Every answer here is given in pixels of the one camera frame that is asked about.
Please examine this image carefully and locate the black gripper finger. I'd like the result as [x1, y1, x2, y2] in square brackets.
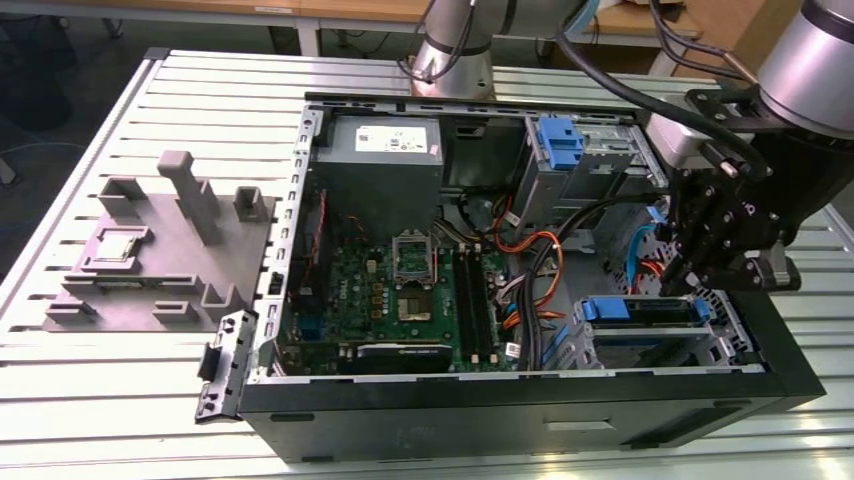
[658, 168, 737, 297]
[691, 243, 802, 292]

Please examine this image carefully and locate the orange red power wire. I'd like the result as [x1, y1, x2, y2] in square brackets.
[637, 257, 673, 297]

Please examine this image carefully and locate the blue wire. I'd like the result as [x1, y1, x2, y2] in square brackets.
[625, 202, 670, 297]

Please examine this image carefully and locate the hard disk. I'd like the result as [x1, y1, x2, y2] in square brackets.
[581, 295, 713, 369]

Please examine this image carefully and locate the silver disk bay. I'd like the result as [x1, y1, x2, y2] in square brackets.
[573, 292, 753, 371]

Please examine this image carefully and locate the silver optical drive cage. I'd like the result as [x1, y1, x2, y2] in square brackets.
[517, 114, 673, 231]

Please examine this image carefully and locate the blue drive bay latch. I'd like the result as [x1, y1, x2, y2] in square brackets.
[538, 115, 586, 171]

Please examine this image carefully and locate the brown wooden cabinet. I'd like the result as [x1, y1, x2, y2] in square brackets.
[686, 0, 802, 76]

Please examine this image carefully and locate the black RAM slot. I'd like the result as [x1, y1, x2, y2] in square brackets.
[453, 243, 481, 364]
[470, 243, 501, 364]

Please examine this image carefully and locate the small wooden top desk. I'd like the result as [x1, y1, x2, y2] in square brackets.
[586, 0, 703, 76]

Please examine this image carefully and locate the metal socket cover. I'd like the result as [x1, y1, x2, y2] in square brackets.
[390, 228, 442, 291]

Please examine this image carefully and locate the CPU socket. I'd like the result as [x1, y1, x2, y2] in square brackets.
[394, 293, 439, 325]

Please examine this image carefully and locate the grey power supply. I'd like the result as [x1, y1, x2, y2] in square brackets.
[311, 113, 447, 241]

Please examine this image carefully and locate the black graphics card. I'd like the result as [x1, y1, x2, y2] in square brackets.
[337, 340, 457, 375]

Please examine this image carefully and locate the black PC case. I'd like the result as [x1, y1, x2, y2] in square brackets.
[236, 89, 829, 464]

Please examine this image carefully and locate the green motherboard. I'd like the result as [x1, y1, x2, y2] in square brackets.
[276, 239, 529, 374]

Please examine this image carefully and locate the grey parts rack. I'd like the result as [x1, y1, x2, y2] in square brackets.
[40, 149, 282, 334]

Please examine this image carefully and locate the long wooden top desk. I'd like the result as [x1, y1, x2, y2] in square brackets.
[0, 0, 429, 56]

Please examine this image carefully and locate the silver CPU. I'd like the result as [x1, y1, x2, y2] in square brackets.
[92, 234, 142, 261]

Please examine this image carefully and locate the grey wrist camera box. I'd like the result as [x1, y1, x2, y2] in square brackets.
[650, 113, 742, 174]

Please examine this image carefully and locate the orange wire bundle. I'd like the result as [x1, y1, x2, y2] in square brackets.
[491, 230, 569, 334]

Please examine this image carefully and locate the thick black camera cable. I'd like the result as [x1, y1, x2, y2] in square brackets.
[557, 0, 776, 176]

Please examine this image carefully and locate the black cable bundle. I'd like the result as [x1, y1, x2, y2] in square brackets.
[519, 192, 662, 372]

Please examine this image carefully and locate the thin red wire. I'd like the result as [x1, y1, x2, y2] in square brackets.
[299, 188, 330, 297]

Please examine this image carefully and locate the metal case latch bracket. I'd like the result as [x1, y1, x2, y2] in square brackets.
[194, 308, 260, 425]

